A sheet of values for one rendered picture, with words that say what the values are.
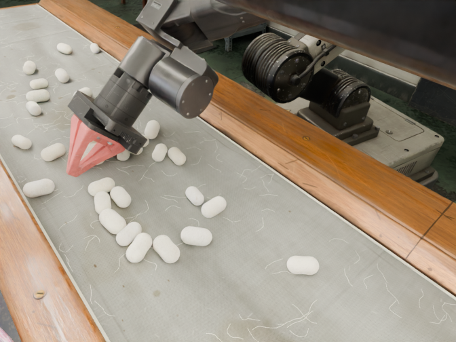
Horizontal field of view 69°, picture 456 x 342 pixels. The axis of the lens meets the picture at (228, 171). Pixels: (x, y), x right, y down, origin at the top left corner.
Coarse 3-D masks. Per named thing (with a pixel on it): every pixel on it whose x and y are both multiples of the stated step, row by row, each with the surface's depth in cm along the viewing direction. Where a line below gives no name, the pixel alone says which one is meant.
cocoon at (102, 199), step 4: (100, 192) 42; (104, 192) 42; (96, 196) 42; (100, 196) 42; (104, 196) 42; (108, 196) 42; (96, 200) 41; (100, 200) 41; (104, 200) 41; (108, 200) 42; (96, 204) 41; (100, 204) 41; (104, 204) 41; (108, 204) 41; (96, 208) 41; (100, 208) 41; (104, 208) 41
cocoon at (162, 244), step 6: (156, 240) 37; (162, 240) 37; (168, 240) 37; (156, 246) 37; (162, 246) 36; (168, 246) 36; (174, 246) 36; (162, 252) 36; (168, 252) 36; (174, 252) 36; (162, 258) 36; (168, 258) 36; (174, 258) 36
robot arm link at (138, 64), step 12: (132, 48) 42; (144, 48) 41; (156, 48) 41; (168, 48) 43; (132, 60) 41; (144, 60) 41; (156, 60) 42; (132, 72) 41; (144, 72) 42; (144, 84) 42
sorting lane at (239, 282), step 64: (0, 64) 72; (64, 64) 73; (0, 128) 55; (64, 128) 55; (192, 128) 57; (64, 192) 44; (128, 192) 45; (256, 192) 46; (64, 256) 37; (192, 256) 38; (256, 256) 38; (320, 256) 39; (384, 256) 39; (128, 320) 32; (192, 320) 32; (256, 320) 33; (320, 320) 33; (384, 320) 33; (448, 320) 33
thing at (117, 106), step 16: (112, 80) 42; (128, 80) 41; (80, 96) 44; (96, 96) 43; (112, 96) 42; (128, 96) 42; (144, 96) 43; (96, 112) 41; (112, 112) 42; (128, 112) 43; (112, 128) 40; (128, 128) 42; (144, 144) 44
